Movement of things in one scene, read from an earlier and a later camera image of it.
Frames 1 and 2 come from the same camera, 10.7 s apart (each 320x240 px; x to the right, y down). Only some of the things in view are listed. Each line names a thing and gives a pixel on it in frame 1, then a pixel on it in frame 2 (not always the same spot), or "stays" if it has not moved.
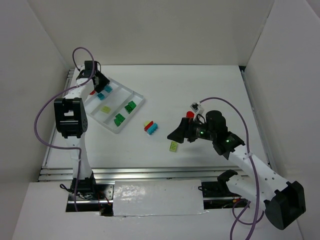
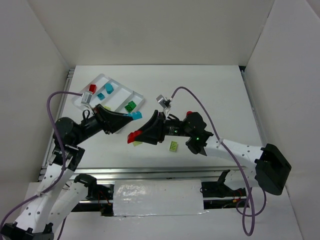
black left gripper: x=100 y=83 -> x=100 y=118
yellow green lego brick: x=173 y=146 stays
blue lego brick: x=108 y=88 stays
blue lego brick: x=101 y=96 stays
